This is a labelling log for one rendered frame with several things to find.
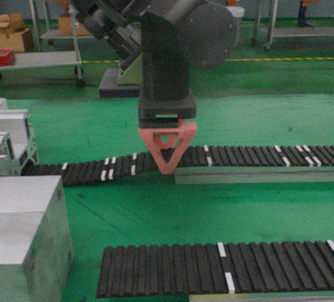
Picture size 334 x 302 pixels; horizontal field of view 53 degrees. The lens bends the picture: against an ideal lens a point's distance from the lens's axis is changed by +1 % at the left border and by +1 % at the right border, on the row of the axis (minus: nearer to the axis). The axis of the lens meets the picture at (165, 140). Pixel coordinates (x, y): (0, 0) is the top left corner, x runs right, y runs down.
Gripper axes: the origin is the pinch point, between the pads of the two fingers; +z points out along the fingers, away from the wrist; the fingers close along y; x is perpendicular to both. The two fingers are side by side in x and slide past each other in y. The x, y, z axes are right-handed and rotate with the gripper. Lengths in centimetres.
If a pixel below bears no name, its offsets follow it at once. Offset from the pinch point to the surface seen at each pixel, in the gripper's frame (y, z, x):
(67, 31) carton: -472, 53, -125
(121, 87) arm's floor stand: -41.5, 3.2, -9.7
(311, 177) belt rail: 1.8, 2.3, 19.4
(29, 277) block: 23.5, -4.7, -9.7
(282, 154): 0.2, -0.3, 15.7
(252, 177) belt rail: 1.9, 2.2, 11.5
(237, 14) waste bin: -475, 31, 122
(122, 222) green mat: 9.1, 3.1, -5.4
